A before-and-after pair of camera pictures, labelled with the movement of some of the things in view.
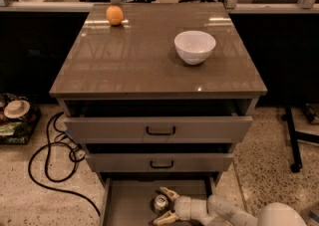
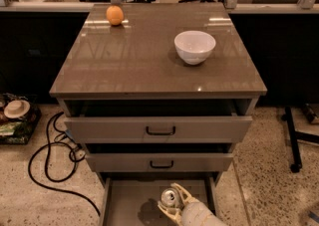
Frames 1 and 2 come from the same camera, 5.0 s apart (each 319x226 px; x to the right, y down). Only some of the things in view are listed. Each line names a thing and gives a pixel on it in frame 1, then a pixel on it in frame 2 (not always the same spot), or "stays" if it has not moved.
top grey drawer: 164,120 stays
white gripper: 182,207 → 195,212
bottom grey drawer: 126,200 stays
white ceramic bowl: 194,46 stays
